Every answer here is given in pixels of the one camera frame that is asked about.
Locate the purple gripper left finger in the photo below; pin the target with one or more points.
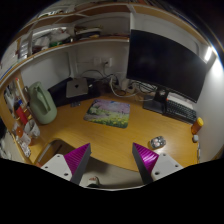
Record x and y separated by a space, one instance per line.
77 161

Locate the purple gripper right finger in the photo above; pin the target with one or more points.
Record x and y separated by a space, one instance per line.
145 160

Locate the floral printed mouse pad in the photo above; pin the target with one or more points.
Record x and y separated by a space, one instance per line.
110 113

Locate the black computer keyboard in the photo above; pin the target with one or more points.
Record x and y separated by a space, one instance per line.
180 112

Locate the silver laptop computer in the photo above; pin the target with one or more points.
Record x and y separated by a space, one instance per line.
76 87

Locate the black computer monitor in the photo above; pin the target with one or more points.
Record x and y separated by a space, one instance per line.
171 67

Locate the small grey white cube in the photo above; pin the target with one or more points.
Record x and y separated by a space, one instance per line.
195 138

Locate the white cup with pattern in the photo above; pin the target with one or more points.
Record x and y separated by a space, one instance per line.
32 129

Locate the orange pill bottle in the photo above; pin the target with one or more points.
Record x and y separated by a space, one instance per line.
197 126

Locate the green plastic watering jug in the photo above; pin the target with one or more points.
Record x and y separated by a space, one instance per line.
42 104

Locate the black laptop stand box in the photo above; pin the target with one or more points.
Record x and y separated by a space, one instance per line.
58 92

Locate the wooden wall shelf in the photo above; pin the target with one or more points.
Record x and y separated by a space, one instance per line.
55 32

